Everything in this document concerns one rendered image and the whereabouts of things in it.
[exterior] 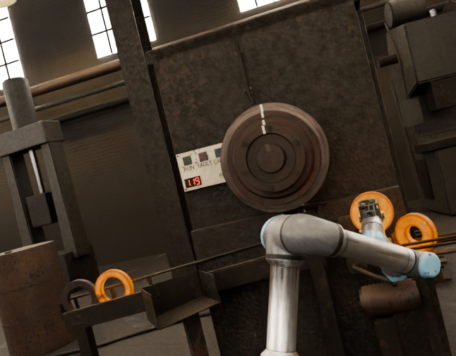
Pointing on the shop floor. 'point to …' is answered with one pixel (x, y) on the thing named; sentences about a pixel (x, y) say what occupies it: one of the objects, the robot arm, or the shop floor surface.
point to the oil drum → (30, 299)
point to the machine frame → (344, 280)
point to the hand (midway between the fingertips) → (370, 207)
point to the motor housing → (386, 318)
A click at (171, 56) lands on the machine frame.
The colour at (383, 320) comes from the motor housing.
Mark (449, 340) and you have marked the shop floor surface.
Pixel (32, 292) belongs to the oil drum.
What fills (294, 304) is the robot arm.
